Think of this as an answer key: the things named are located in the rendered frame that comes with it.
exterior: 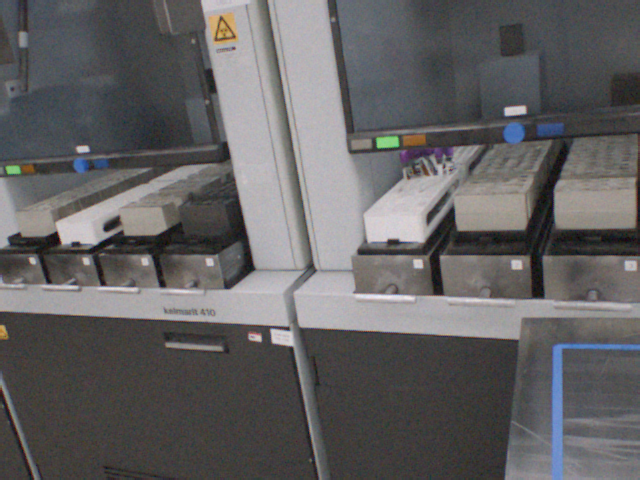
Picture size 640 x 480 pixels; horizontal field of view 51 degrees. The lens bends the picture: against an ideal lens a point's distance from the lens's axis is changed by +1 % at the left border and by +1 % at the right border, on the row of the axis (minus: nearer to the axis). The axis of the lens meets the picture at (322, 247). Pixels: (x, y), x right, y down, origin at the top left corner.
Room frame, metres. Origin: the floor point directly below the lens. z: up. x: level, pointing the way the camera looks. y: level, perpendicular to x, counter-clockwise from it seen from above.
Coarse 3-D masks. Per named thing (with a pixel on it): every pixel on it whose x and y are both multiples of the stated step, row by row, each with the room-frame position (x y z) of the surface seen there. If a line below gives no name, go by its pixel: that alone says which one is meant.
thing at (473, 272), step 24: (552, 192) 1.20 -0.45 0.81; (456, 240) 1.00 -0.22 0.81; (480, 240) 0.96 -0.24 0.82; (504, 240) 1.00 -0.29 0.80; (528, 240) 0.97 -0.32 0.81; (456, 264) 0.96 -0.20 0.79; (480, 264) 0.94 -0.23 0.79; (504, 264) 0.92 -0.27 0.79; (528, 264) 0.91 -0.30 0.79; (456, 288) 0.96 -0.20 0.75; (480, 288) 0.94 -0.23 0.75; (504, 288) 0.92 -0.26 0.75; (528, 288) 0.91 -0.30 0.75
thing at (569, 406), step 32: (544, 320) 0.68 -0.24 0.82; (576, 320) 0.67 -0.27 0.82; (608, 320) 0.66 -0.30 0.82; (544, 352) 0.61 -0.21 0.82; (576, 352) 0.60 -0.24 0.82; (608, 352) 0.59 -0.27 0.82; (544, 384) 0.55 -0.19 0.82; (576, 384) 0.54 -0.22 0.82; (608, 384) 0.54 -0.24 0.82; (512, 416) 0.51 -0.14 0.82; (544, 416) 0.50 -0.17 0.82; (576, 416) 0.50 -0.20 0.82; (608, 416) 0.49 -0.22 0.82; (512, 448) 0.47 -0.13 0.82; (544, 448) 0.46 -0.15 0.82; (576, 448) 0.45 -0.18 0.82; (608, 448) 0.45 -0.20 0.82
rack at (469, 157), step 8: (488, 144) 1.55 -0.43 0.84; (456, 152) 1.41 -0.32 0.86; (464, 152) 1.40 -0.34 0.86; (472, 152) 1.38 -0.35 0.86; (480, 152) 1.53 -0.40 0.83; (488, 152) 1.52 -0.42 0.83; (456, 160) 1.34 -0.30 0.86; (464, 160) 1.33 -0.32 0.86; (472, 160) 1.46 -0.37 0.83; (480, 160) 1.46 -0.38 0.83; (464, 168) 1.30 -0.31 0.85; (472, 168) 1.46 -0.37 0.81; (464, 176) 1.30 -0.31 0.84
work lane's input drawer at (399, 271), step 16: (448, 224) 1.12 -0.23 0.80; (432, 240) 1.04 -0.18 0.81; (352, 256) 1.04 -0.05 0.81; (368, 256) 1.02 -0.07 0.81; (384, 256) 1.01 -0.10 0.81; (400, 256) 1.00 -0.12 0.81; (416, 256) 0.99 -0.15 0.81; (432, 256) 0.99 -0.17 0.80; (368, 272) 1.02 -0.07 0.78; (384, 272) 1.01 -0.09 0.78; (400, 272) 1.00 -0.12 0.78; (416, 272) 0.99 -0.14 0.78; (432, 272) 0.98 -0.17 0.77; (368, 288) 1.03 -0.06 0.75; (384, 288) 1.01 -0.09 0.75; (400, 288) 1.00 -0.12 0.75; (416, 288) 0.99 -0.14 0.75; (432, 288) 0.98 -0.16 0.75
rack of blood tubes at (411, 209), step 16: (416, 176) 1.26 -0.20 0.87; (432, 176) 1.24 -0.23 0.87; (448, 176) 1.23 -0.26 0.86; (400, 192) 1.17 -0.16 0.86; (416, 192) 1.15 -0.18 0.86; (432, 192) 1.14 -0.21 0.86; (384, 208) 1.09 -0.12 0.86; (400, 208) 1.07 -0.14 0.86; (416, 208) 1.06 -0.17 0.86; (432, 208) 1.20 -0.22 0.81; (448, 208) 1.17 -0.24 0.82; (368, 224) 1.06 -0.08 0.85; (384, 224) 1.05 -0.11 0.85; (400, 224) 1.03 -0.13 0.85; (416, 224) 1.02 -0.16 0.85; (432, 224) 1.07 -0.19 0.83; (368, 240) 1.06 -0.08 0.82; (384, 240) 1.05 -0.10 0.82; (400, 240) 1.04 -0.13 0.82; (416, 240) 1.02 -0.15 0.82
